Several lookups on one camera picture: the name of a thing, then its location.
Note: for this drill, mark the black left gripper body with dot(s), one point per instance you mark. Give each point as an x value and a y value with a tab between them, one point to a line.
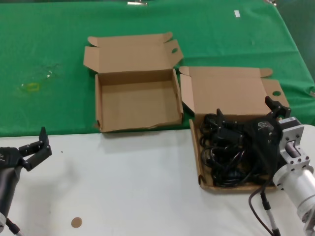
8	157

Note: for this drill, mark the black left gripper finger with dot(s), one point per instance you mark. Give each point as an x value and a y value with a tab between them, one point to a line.
44	137
39	158

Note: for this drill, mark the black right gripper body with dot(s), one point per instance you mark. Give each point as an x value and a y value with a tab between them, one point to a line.
264	137

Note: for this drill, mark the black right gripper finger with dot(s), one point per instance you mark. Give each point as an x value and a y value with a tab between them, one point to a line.
229	129
280	111

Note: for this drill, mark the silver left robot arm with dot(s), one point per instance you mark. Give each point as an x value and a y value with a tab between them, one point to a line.
1	220

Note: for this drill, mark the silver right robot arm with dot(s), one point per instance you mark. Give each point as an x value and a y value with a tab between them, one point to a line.
302	182

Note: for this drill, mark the open cardboard box round hole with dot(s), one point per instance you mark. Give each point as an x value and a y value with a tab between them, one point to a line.
226	91

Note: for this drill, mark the shallow open cardboard box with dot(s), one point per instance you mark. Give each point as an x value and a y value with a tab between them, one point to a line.
137	105

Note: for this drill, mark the round brown sticker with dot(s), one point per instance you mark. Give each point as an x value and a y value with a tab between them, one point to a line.
76	222

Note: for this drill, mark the green tablecloth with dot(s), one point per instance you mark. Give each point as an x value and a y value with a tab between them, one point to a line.
49	37

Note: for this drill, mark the white tape strip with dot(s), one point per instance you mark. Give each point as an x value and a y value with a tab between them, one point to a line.
237	13

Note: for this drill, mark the small metal bracket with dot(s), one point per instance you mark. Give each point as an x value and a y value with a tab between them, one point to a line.
270	1

